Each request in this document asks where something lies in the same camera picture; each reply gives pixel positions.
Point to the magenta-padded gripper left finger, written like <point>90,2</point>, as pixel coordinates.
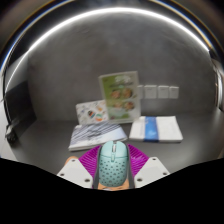
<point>75,173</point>

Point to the green menu sign stand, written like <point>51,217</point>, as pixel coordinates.
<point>119,96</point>

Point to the mint green perforated computer mouse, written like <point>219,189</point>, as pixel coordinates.
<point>113,165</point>

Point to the grey striped book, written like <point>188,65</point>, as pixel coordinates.
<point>95,135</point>

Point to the white card with colourful stickers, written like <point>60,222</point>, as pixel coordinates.
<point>90,112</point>

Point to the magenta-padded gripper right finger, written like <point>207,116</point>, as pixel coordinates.
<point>151,171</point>

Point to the white book with blue band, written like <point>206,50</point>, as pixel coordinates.
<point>166,128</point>

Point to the white ceiling light strip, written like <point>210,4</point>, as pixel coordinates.
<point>110,10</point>

